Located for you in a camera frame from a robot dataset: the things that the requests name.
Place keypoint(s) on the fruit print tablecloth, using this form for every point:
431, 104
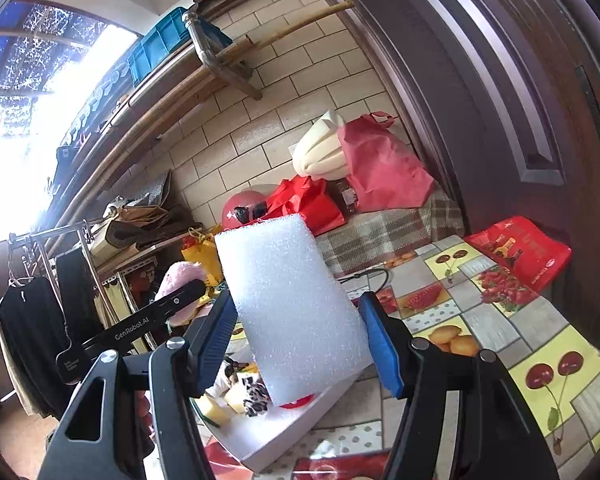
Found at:
480, 310

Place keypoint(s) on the cream foam pillow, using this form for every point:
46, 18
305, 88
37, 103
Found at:
317, 150

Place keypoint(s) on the dark brown door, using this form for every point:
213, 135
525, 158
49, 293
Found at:
480, 85

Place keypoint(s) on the white box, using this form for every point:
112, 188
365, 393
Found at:
260, 440

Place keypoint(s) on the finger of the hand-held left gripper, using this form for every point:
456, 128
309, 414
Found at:
187, 297

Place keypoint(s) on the curved bamboo pole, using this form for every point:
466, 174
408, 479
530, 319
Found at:
300, 22

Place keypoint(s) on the pink-red nonwoven bag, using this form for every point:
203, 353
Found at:
385, 170

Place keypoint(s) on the blue plastic crate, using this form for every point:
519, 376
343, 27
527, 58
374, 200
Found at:
165, 45

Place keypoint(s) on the black goggles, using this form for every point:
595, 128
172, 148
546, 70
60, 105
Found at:
252, 212

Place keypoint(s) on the black and white patterned cloth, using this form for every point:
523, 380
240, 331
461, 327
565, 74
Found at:
257, 397

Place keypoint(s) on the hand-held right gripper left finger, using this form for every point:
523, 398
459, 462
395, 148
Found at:
215, 345

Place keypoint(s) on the narrow black hanging garment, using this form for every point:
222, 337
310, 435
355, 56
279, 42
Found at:
77, 290

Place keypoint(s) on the red plastic bag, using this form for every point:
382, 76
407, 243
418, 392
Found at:
520, 252

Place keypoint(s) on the large black hanging garment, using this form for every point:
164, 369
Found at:
30, 345

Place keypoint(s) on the metal storage shelf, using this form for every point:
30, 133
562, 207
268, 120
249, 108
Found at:
130, 260

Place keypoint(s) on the metal pipe bracket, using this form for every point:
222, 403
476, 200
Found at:
210, 50

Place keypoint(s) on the silver foil bag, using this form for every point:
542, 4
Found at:
157, 187

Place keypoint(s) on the white foam block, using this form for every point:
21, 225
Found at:
290, 310

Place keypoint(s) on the red tote bag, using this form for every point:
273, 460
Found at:
315, 207

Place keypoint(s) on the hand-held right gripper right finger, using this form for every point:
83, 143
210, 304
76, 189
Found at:
382, 345

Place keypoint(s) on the yellow shopping bag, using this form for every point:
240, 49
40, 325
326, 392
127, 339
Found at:
202, 255

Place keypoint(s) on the brown printed box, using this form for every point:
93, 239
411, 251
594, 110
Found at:
346, 197

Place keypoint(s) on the pink helmet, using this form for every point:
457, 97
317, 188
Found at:
240, 200

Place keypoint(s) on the metal clothes rack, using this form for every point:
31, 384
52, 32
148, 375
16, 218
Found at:
45, 240

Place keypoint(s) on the yellow sponge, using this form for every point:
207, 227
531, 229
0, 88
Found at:
222, 407

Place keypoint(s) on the plaid covered bench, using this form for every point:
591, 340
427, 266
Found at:
380, 235

